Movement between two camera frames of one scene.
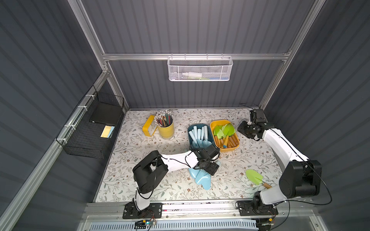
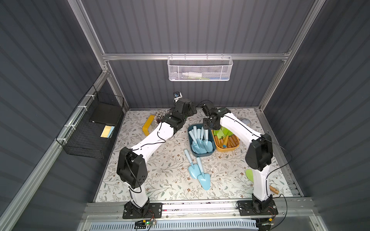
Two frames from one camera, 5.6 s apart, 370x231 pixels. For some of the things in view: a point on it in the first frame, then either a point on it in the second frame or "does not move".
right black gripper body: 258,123 to 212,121
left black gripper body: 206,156 to 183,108
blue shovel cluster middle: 194,172 does not move
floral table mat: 248,166 does not move
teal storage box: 210,137 does not move
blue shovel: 195,129 does not move
